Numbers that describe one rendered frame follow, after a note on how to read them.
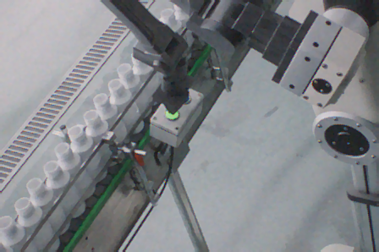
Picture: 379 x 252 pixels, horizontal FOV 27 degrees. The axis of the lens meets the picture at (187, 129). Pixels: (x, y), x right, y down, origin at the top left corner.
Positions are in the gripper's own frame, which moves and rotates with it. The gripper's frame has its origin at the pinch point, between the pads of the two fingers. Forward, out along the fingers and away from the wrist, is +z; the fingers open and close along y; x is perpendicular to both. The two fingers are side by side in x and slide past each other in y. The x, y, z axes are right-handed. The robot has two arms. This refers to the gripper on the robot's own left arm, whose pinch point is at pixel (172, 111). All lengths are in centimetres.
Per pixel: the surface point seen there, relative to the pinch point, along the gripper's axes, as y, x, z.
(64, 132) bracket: 11.5, -24.7, 12.0
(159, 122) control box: 3.5, -1.6, 1.6
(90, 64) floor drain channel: -116, -104, 157
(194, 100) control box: -7.0, 2.7, 1.6
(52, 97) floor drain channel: -89, -110, 159
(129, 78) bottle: -6.7, -16.1, 3.9
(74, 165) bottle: 22.4, -14.5, 5.5
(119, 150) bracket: 11.5, -8.2, 8.3
